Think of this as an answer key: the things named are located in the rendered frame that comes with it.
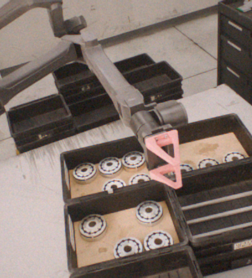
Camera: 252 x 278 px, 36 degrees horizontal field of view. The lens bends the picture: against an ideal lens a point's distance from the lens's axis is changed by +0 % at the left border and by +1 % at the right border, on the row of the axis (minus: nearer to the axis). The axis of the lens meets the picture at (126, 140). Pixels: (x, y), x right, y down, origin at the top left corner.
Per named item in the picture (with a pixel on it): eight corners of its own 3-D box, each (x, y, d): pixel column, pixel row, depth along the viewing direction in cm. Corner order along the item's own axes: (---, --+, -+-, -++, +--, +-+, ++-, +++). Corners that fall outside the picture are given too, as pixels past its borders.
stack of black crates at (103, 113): (86, 164, 276) (76, 128, 254) (76, 141, 298) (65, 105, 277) (137, 146, 283) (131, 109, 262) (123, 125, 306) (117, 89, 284)
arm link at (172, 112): (126, 123, 98) (121, 95, 92) (168, 110, 99) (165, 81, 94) (144, 151, 88) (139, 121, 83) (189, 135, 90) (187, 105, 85)
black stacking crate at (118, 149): (71, 222, 152) (63, 203, 145) (66, 172, 175) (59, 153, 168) (167, 199, 154) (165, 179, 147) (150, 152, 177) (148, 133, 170)
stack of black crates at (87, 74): (72, 134, 306) (58, 86, 277) (64, 115, 328) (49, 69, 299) (119, 118, 313) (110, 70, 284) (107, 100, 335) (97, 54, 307)
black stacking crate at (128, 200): (76, 292, 129) (68, 274, 122) (71, 223, 152) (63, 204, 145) (190, 264, 131) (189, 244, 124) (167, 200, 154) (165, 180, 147)
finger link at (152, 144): (194, 177, 76) (174, 149, 83) (193, 149, 71) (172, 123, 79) (162, 188, 75) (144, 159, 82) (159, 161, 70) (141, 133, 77)
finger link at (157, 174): (194, 189, 78) (174, 161, 85) (193, 164, 74) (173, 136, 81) (164, 200, 77) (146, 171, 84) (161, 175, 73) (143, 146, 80)
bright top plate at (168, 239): (145, 257, 130) (144, 256, 130) (143, 233, 138) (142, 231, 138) (175, 254, 130) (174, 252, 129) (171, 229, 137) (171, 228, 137)
